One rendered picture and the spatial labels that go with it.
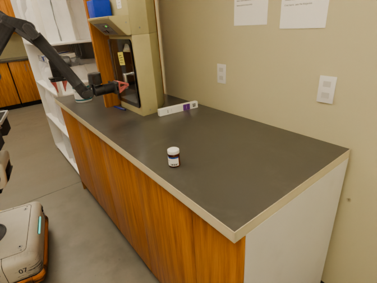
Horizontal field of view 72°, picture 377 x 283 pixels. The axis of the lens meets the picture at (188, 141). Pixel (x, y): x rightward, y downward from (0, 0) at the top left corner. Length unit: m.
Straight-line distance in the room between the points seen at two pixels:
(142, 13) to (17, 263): 1.59
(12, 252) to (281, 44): 1.88
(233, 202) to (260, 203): 0.08
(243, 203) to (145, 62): 1.06
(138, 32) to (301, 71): 0.88
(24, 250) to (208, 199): 1.35
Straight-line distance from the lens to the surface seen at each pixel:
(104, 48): 1.89
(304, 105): 1.33
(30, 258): 1.91
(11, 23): 1.47
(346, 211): 1.45
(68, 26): 2.77
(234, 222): 0.77
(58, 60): 1.49
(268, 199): 0.87
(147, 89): 1.63
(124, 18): 1.55
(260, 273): 1.02
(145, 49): 1.60
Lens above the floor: 1.46
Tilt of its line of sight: 25 degrees down
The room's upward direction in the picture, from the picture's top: 4 degrees counter-clockwise
